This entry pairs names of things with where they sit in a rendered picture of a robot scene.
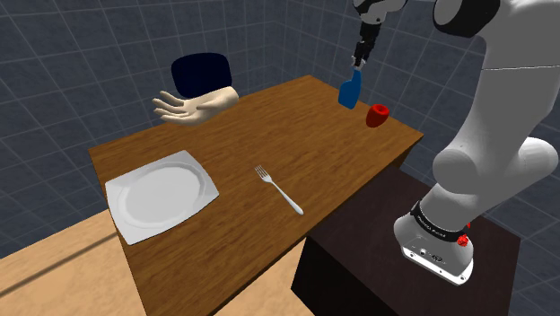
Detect blue bottle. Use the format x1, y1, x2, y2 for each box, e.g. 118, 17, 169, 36
337, 66, 363, 110

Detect white square plate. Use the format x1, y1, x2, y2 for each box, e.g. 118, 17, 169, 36
103, 149, 221, 247

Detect dark robot stand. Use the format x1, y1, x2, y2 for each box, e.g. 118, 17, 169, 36
290, 164, 522, 316

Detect silver fork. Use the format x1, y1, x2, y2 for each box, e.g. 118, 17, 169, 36
254, 164, 305, 217

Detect brown wooden table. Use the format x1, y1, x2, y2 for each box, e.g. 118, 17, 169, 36
87, 74, 425, 316

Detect red cup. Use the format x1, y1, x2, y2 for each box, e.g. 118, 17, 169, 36
365, 103, 391, 129

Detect beige hand figure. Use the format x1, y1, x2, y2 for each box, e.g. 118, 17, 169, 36
151, 85, 241, 128

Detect dark blue rounded block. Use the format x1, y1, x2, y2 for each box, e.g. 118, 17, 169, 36
170, 52, 233, 100

